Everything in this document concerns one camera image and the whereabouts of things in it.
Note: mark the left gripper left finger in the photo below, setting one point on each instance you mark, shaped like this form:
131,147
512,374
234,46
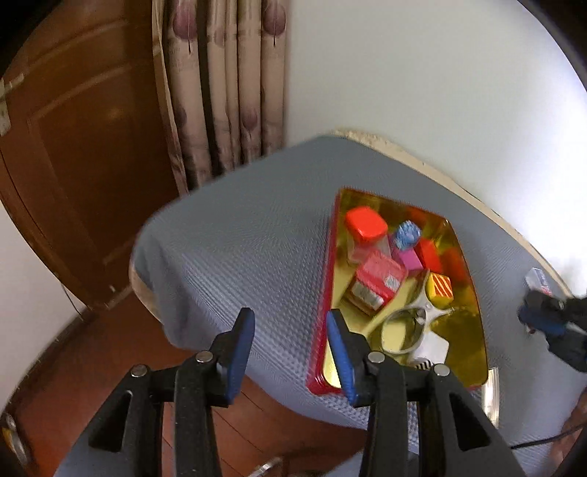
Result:
124,438

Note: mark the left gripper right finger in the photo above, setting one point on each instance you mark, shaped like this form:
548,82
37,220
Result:
456,438

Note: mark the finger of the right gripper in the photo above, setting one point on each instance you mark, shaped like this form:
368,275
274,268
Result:
537,300
544,320

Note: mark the clear plastic floss box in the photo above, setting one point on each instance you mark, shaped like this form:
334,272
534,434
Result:
536,280

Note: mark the white cube block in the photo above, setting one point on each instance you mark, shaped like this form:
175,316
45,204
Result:
432,350

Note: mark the silver metal clip opener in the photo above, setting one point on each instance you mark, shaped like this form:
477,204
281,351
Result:
402,329

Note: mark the blue round tally counter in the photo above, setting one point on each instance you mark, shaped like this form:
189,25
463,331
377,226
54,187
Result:
406,236

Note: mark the red square plastic case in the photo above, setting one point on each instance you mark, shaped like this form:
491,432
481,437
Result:
366,231

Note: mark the yellow striped cube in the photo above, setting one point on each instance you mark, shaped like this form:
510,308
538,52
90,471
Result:
439,290

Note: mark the red toffee tin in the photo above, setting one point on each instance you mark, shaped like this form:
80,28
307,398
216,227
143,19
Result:
439,251

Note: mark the red small carton box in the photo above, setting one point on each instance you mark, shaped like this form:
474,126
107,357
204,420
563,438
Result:
375,282

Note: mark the grey mesh table mat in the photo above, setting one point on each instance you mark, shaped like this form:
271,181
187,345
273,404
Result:
257,238

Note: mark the brown wooden door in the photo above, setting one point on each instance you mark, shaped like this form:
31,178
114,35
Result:
85,163

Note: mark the beige patterned curtain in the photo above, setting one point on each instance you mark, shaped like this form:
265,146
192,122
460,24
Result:
220,77

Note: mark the metal door handle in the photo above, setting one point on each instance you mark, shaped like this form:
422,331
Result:
5,121

